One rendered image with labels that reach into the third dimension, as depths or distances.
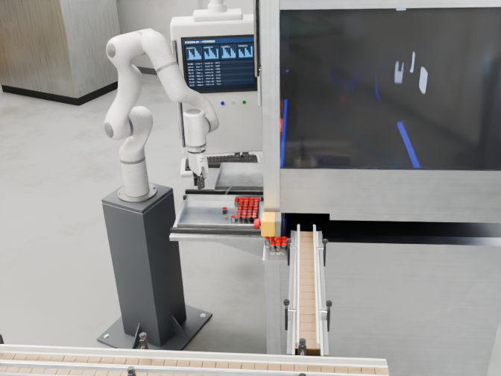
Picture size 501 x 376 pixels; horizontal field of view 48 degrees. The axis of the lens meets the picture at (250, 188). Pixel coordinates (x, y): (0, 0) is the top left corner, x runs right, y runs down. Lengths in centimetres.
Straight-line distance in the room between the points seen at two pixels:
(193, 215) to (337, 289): 70
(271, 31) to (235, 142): 136
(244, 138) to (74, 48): 370
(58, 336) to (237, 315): 100
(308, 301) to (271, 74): 79
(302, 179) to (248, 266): 158
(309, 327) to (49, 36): 539
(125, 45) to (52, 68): 449
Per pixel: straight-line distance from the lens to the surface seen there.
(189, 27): 306
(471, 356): 282
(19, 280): 392
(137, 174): 271
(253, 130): 324
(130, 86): 251
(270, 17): 199
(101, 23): 694
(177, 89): 226
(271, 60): 202
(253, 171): 288
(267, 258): 224
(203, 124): 226
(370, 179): 220
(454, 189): 228
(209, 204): 261
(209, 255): 381
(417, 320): 263
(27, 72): 720
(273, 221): 218
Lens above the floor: 217
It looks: 28 degrees down
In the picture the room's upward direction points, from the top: 2 degrees counter-clockwise
